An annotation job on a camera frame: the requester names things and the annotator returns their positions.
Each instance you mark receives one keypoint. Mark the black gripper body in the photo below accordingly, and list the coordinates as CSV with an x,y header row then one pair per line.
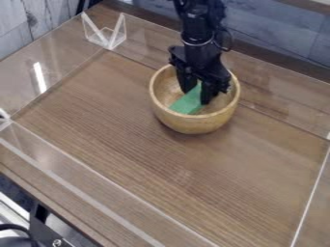
x,y
204,60

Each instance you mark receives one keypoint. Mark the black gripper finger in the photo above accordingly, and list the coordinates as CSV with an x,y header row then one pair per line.
x,y
188,78
209,92

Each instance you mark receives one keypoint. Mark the green rectangular block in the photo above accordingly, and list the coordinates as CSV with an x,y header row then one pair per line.
x,y
189,103

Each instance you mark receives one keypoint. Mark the round wooden bowl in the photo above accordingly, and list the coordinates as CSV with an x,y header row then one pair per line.
x,y
210,118

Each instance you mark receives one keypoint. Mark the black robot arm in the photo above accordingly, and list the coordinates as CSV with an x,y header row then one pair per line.
x,y
206,39

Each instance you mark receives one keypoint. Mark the clear acrylic corner bracket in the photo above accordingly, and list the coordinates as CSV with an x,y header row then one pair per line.
x,y
106,37

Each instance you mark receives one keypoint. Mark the clear acrylic tray wall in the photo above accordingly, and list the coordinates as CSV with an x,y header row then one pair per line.
x,y
98,206

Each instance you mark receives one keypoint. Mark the black table leg bracket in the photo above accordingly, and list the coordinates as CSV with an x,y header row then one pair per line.
x,y
46,236

